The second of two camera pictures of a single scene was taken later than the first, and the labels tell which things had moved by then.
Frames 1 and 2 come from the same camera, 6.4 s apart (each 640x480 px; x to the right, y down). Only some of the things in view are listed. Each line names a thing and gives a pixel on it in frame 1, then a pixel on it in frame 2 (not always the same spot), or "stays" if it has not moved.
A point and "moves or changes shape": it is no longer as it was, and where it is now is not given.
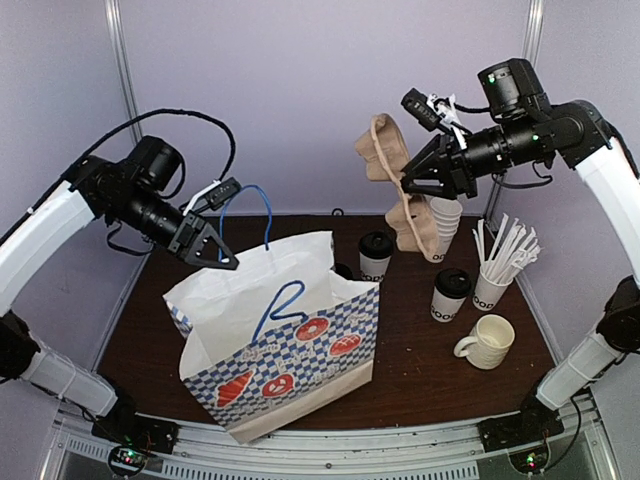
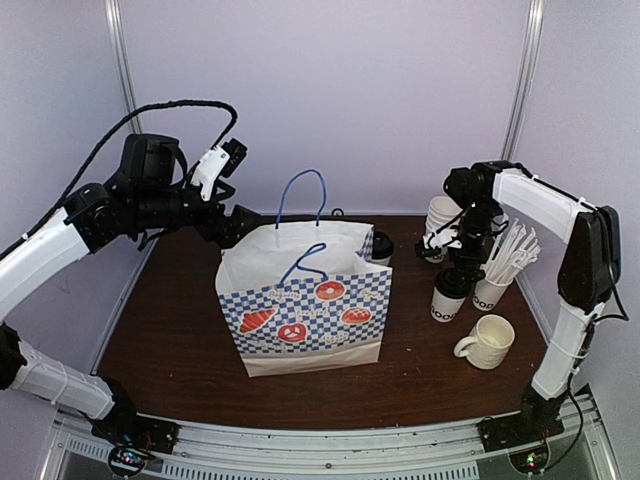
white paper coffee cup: (451, 290) stays
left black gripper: (182, 236) to (227, 236)
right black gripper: (457, 176) to (461, 257)
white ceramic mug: (488, 342) stays
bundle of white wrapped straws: (513, 248) stays
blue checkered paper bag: (266, 333) moves or changes shape
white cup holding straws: (488, 294) stays
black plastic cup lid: (453, 282) stays
